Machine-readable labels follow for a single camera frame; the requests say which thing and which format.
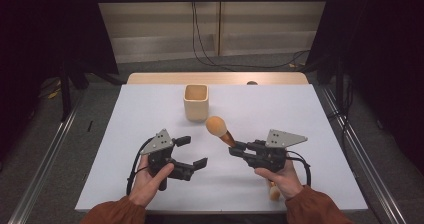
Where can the black curtain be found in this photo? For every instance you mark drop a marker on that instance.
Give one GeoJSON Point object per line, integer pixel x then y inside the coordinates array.
{"type": "Point", "coordinates": [383, 50]}
{"type": "Point", "coordinates": [40, 34]}

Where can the person's left hand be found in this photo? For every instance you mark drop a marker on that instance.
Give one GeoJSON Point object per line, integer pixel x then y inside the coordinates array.
{"type": "Point", "coordinates": [145, 187]}

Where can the black metal stand post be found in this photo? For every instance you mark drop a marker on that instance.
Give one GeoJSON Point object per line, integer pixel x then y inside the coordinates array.
{"type": "Point", "coordinates": [65, 94]}

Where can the cream square cup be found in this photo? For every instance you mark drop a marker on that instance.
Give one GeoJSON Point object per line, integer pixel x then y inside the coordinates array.
{"type": "Point", "coordinates": [196, 110]}

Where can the small black floor object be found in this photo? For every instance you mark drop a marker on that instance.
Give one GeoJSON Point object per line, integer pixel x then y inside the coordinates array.
{"type": "Point", "coordinates": [89, 126]}

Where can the aluminium floor rail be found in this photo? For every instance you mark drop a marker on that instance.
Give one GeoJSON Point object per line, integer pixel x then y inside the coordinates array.
{"type": "Point", "coordinates": [47, 164]}
{"type": "Point", "coordinates": [388, 200]}

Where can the beige vertical post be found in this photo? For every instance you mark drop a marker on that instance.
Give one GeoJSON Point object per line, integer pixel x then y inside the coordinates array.
{"type": "Point", "coordinates": [219, 24]}

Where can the white table sheet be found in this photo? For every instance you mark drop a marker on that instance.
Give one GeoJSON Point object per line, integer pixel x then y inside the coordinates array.
{"type": "Point", "coordinates": [233, 100]}

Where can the yellow floor tape piece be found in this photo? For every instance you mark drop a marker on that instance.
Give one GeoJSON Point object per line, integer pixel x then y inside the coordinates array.
{"type": "Point", "coordinates": [53, 94]}

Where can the person's right hand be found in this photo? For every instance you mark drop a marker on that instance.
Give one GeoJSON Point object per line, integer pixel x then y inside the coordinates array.
{"type": "Point", "coordinates": [286, 182]}

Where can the large-headed makeup brush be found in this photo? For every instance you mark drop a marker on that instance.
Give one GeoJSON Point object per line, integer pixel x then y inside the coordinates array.
{"type": "Point", "coordinates": [216, 125]}

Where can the small brown round object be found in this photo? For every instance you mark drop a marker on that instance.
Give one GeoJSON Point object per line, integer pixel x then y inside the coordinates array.
{"type": "Point", "coordinates": [252, 82]}

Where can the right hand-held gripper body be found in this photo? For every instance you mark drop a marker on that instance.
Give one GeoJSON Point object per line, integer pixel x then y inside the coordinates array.
{"type": "Point", "coordinates": [266, 157]}

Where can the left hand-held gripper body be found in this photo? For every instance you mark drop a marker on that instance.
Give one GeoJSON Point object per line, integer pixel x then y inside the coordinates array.
{"type": "Point", "coordinates": [160, 140]}

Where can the small-headed makeup brush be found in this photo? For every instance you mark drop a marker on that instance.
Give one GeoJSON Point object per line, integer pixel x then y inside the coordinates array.
{"type": "Point", "coordinates": [274, 193]}

